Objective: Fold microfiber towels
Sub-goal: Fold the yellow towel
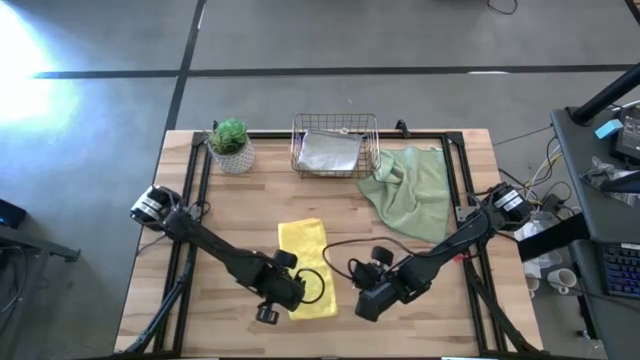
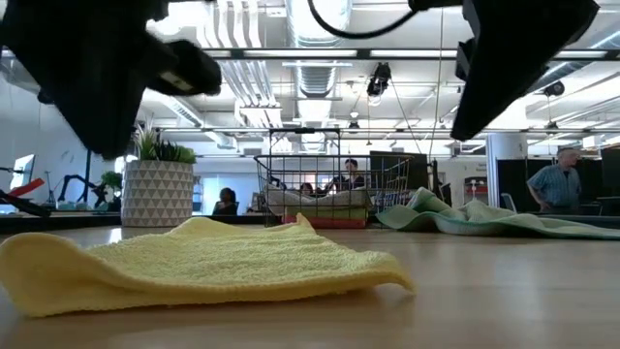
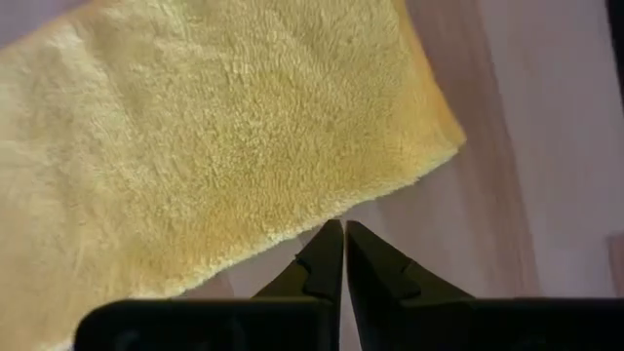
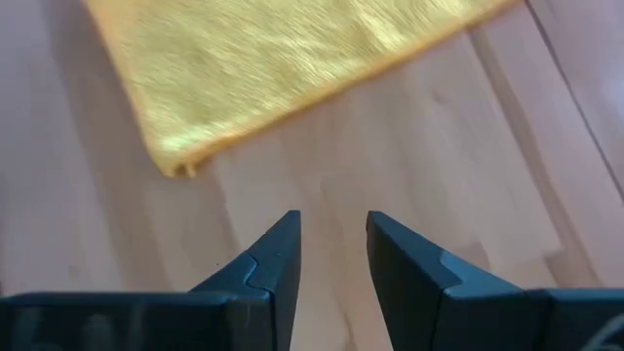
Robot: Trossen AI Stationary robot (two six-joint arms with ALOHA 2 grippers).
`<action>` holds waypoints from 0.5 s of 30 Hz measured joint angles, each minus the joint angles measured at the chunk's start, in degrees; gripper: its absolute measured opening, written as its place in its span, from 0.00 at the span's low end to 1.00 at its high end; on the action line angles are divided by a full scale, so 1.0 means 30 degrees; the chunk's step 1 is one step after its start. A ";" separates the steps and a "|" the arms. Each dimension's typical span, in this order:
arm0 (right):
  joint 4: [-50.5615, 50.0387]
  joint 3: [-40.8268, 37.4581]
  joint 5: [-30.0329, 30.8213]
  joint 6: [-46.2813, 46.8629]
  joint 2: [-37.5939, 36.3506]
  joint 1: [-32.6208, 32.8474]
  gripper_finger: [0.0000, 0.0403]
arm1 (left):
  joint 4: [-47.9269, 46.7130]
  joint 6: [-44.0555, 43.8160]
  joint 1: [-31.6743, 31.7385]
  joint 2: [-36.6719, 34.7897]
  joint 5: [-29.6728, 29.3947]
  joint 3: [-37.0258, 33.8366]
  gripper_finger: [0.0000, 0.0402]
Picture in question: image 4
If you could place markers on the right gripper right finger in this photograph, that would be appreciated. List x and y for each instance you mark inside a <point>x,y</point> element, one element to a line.
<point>414,292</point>

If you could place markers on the yellow microfiber towel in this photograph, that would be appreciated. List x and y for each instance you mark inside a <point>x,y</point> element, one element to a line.
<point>268,73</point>

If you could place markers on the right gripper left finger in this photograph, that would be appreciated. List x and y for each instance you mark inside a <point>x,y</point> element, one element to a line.
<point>273,273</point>

